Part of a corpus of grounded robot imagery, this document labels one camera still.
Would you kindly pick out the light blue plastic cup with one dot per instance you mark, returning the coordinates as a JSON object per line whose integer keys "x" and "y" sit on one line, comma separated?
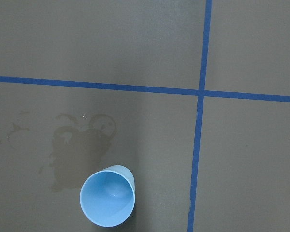
{"x": 107, "y": 197}

